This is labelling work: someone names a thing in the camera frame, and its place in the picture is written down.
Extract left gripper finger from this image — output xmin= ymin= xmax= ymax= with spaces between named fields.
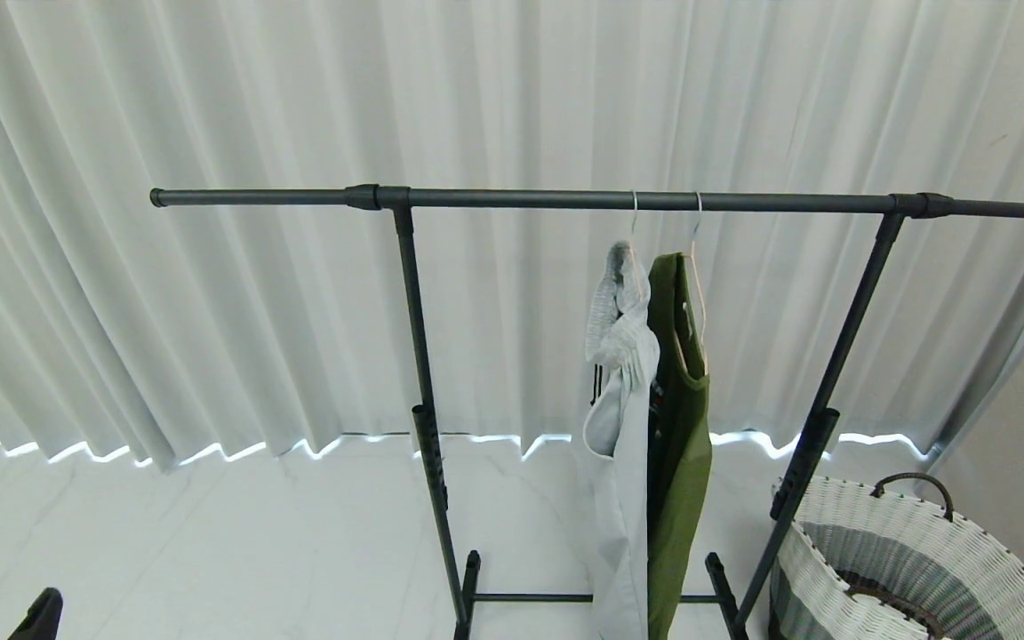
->
xmin=7 ymin=587 xmax=64 ymax=640

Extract pale grey shorts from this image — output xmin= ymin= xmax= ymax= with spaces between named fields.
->
xmin=581 ymin=240 xmax=662 ymax=640

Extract green printed shirt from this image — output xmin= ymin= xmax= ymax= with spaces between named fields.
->
xmin=645 ymin=253 xmax=714 ymax=640

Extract black clothes rack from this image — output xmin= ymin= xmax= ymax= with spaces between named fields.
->
xmin=149 ymin=185 xmax=1024 ymax=640

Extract white laundry basket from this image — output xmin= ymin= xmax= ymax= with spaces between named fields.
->
xmin=768 ymin=473 xmax=1024 ymax=640

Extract white curtain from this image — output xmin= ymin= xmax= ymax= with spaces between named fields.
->
xmin=0 ymin=0 xmax=1024 ymax=470

